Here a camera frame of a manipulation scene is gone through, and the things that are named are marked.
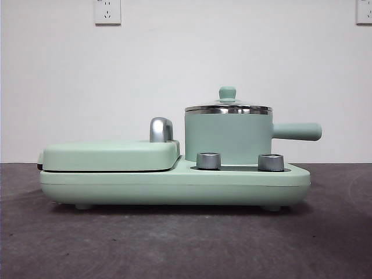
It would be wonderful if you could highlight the mint green breakfast machine base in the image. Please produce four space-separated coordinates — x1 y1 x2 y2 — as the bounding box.
39 155 312 212

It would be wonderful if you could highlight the mint green hinged grill cover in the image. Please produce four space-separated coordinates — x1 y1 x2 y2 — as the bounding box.
37 117 181 172

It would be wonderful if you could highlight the mint green handled pot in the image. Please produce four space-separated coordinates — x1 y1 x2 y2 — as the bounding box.
184 109 323 163

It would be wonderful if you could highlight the silver control knob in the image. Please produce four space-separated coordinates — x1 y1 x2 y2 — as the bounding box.
196 151 221 170
257 153 284 171

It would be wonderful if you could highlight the glass lid with green knob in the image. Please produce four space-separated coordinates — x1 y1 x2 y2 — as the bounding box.
185 85 273 113

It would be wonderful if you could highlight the white wall socket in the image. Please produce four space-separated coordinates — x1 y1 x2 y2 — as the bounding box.
94 0 122 26
356 0 372 26

